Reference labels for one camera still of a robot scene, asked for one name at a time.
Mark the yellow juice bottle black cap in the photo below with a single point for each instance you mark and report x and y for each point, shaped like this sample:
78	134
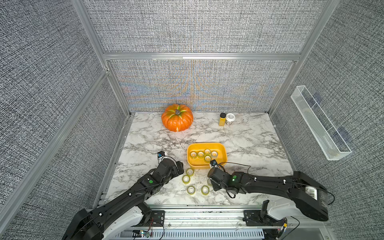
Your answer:
222	120

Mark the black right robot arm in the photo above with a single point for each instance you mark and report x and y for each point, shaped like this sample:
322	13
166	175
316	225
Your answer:
310	197

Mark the front rail base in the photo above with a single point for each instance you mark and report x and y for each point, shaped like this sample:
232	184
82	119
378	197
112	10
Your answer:
156	222

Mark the aluminium frame rails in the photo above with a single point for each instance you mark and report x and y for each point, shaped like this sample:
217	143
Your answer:
52	67

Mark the orange pumpkin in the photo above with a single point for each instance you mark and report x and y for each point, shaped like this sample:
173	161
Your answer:
177	118

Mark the yellow plastic storage box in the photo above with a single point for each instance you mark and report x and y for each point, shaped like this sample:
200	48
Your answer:
199	163

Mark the small white lidded jar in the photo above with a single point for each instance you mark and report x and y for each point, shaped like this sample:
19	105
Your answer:
230	118

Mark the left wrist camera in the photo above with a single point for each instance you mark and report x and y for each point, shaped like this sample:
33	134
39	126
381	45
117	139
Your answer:
161	154

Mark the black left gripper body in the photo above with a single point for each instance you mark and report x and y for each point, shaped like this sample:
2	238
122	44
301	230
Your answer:
174	173

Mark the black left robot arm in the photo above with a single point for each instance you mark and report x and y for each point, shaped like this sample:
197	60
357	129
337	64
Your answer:
93	224

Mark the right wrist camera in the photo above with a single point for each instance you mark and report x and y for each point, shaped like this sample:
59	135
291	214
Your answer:
213	164

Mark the clear acrylic wall shelf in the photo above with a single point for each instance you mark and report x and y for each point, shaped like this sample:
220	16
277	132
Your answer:
326	134

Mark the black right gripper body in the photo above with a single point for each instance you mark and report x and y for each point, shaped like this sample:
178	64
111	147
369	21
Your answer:
216	188

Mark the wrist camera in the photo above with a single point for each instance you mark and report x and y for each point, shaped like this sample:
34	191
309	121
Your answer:
213	164
161	154

